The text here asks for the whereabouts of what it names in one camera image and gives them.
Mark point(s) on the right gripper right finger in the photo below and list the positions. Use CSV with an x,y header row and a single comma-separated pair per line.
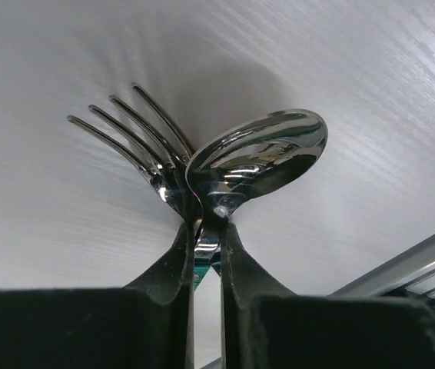
x,y
266,325

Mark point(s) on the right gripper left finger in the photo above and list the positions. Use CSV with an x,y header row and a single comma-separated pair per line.
x,y
145,324

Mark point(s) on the fork with green handle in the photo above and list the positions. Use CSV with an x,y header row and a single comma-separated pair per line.
x,y
164,173

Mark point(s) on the spoon with green handle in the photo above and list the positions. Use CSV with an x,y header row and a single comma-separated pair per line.
x,y
246,162

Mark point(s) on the aluminium rail frame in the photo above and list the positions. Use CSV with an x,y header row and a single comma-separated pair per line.
x,y
398,275

